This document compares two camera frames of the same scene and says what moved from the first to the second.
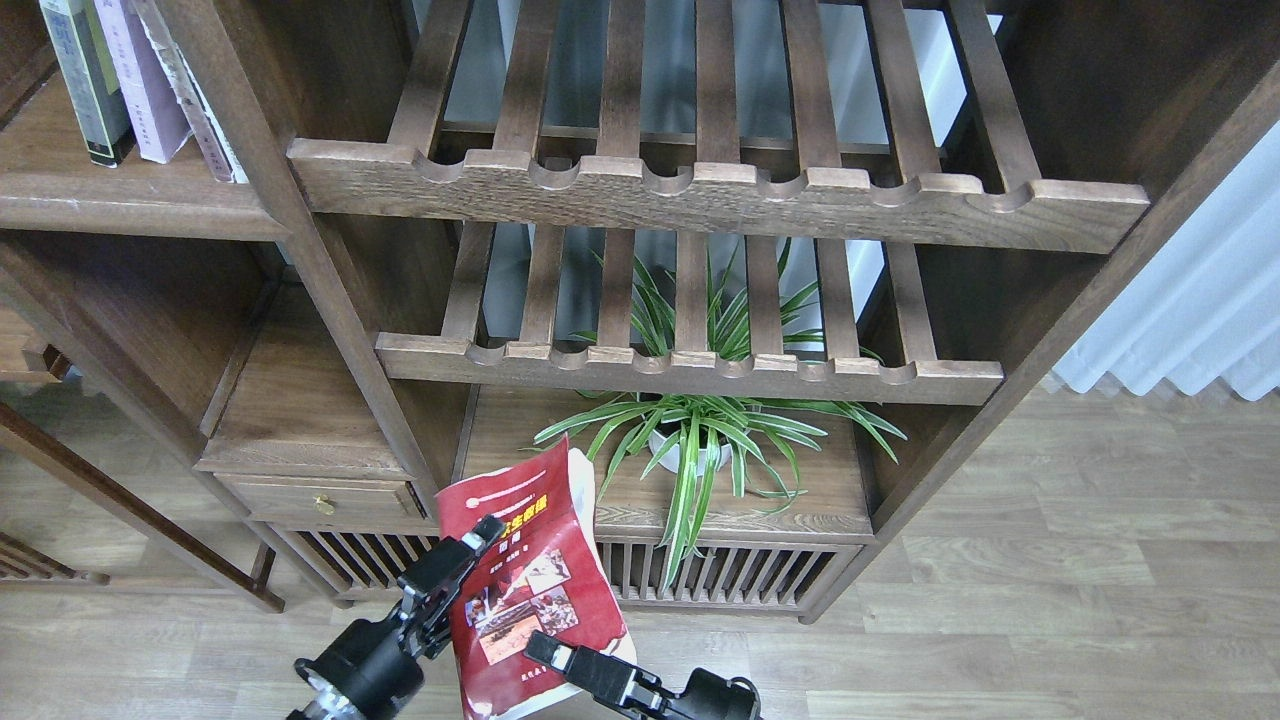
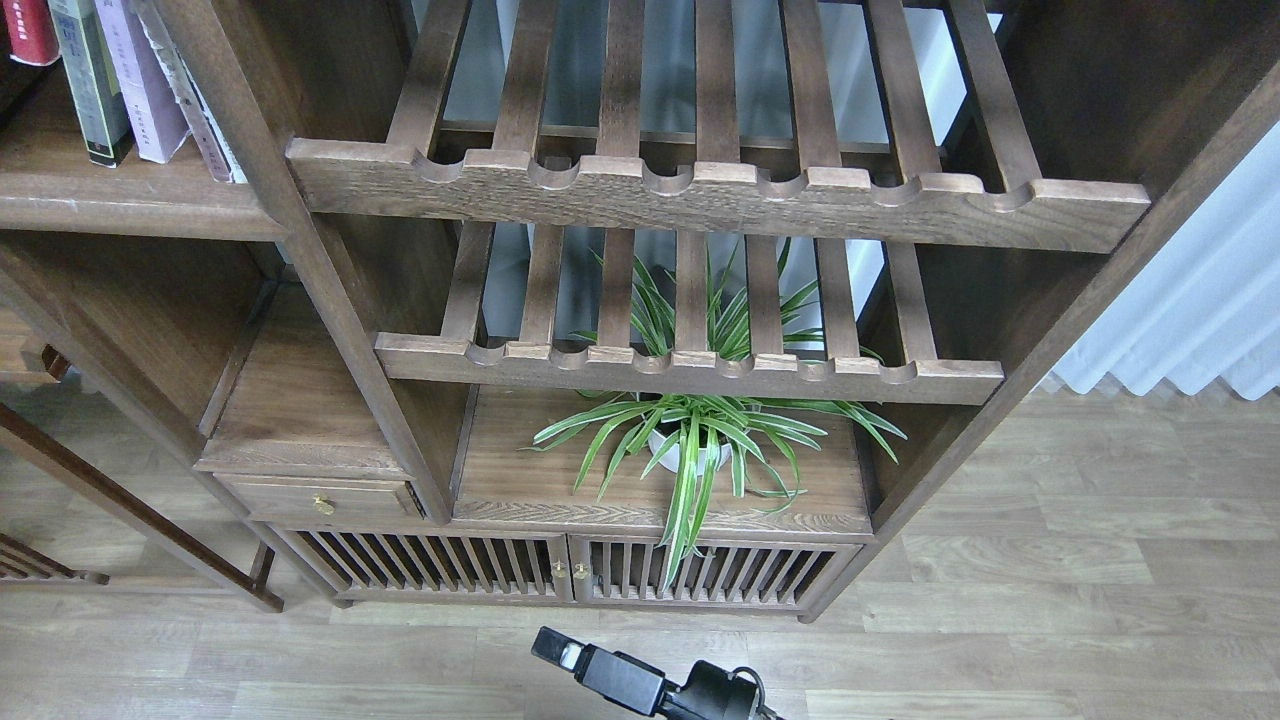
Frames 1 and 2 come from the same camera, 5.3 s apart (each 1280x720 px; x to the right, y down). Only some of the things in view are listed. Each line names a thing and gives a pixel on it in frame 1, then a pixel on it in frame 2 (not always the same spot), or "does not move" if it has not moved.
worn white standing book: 224,164 does not move
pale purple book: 155,112 does not move
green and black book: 93,76 does not move
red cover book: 546,574 -> 32,33
